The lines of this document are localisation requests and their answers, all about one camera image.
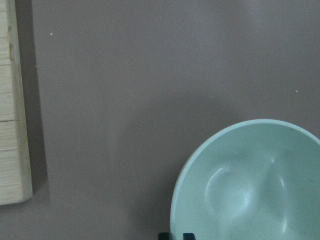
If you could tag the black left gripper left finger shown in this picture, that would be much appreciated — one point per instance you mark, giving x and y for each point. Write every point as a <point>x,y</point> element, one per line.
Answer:
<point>163,236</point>

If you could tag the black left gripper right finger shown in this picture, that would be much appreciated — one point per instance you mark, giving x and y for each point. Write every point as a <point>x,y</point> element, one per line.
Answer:
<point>189,236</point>

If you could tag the green bowl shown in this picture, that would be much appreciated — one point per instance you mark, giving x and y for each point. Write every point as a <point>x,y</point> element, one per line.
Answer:
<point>254,180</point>

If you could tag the wooden cutting board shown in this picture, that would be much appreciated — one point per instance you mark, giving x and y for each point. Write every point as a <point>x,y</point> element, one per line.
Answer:
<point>15,168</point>

